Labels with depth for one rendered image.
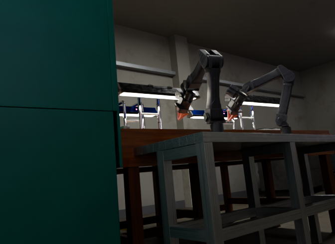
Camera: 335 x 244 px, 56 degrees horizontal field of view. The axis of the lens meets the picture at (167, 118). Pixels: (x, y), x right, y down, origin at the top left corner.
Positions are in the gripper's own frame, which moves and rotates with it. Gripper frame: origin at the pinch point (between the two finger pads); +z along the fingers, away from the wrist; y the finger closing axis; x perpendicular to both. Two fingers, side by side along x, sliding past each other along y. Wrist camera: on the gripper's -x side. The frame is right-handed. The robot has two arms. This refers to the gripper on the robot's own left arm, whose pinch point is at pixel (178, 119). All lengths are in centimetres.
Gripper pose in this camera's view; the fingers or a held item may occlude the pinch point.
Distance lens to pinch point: 187.9
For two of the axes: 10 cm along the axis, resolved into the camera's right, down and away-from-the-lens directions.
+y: -8.4, -0.3, -5.4
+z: -3.5, 7.9, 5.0
